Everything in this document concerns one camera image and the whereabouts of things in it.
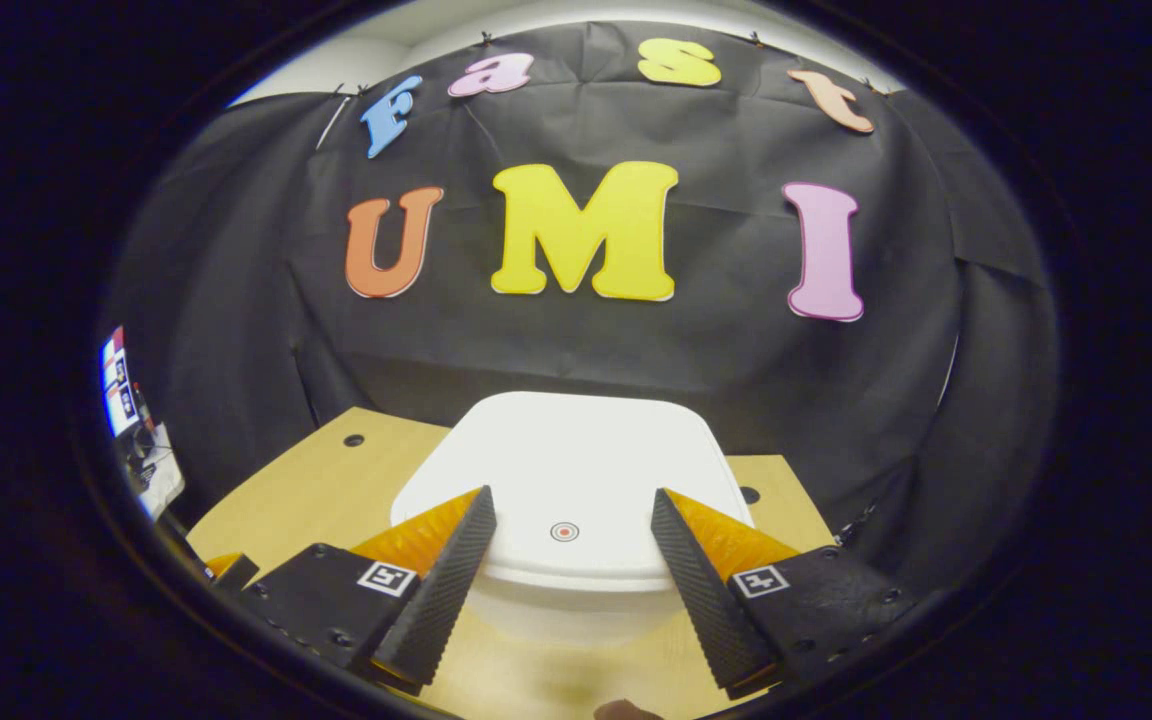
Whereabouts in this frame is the black backdrop cloth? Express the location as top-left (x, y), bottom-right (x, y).
top-left (101, 20), bottom-right (1062, 591)

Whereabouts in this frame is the white desktop garbage bin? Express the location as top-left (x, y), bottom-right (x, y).
top-left (390, 390), bottom-right (757, 646)

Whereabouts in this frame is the computer monitor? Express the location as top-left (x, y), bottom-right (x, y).
top-left (99, 325), bottom-right (152, 439)

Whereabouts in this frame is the wooden desktop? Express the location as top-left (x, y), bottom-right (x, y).
top-left (186, 405), bottom-right (837, 720)

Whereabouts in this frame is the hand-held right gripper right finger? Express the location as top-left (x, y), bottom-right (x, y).
top-left (649, 487), bottom-right (915, 701)

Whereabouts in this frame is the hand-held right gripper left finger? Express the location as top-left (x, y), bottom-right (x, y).
top-left (236, 485), bottom-right (498, 696)

